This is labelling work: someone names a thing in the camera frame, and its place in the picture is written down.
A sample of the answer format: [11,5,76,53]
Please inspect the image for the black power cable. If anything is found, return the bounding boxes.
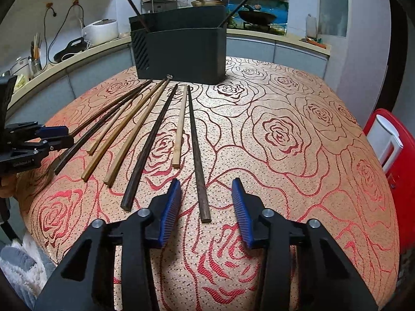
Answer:
[53,4,85,59]
[45,6,58,63]

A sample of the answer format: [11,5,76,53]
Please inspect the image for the rose patterned tablecloth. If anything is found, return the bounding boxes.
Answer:
[18,55,401,311]

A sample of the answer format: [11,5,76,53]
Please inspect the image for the fluffy grey garment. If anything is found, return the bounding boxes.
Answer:
[0,233,57,302]

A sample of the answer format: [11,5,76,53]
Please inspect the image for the steel pot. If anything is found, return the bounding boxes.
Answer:
[9,56,31,80]

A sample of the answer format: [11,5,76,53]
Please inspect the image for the black wok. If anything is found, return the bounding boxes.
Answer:
[238,4,278,25]

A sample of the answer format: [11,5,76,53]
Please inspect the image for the black countertop appliance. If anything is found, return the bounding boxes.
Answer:
[53,37,89,63]

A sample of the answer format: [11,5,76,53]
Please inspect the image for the bunch of wooden chopsticks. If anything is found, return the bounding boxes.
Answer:
[53,78,211,224]

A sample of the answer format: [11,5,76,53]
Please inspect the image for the grey lower kitchen cabinets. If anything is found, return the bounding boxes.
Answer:
[10,37,328,117]

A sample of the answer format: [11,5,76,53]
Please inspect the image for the dark wooden chopstick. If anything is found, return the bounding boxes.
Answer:
[69,80,153,138]
[219,0,261,28]
[117,0,150,33]

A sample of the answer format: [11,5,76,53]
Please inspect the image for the countertop utensil jar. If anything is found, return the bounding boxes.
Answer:
[30,32,43,73]

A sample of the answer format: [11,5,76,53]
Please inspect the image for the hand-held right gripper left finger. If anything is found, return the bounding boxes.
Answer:
[34,178,182,311]

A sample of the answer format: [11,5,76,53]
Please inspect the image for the white rice cooker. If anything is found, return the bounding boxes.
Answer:
[82,19,119,46]

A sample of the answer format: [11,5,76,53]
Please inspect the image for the white plastic jug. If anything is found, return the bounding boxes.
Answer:
[367,117,403,173]

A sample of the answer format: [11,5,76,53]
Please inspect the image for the lidded cooking pan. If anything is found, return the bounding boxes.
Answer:
[191,0,225,8]

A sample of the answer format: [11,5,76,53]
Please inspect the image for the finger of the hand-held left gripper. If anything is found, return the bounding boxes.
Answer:
[10,136,76,158]
[6,121,70,145]

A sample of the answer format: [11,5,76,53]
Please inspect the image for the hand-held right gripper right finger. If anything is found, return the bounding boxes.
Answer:
[231,178,378,311]

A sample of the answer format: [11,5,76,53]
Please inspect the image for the ocean picture backsplash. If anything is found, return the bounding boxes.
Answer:
[226,1,290,36]

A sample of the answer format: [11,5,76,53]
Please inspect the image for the beige kitchen countertop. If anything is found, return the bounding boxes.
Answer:
[6,27,332,112]

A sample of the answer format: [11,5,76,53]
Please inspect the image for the black utensil holder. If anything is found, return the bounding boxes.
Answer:
[129,5,228,82]

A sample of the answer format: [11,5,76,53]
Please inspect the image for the red plastic stool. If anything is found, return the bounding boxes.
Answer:
[362,108,415,253]

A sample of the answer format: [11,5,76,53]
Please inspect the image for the frosted glass door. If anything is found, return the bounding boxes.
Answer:
[319,0,350,38]

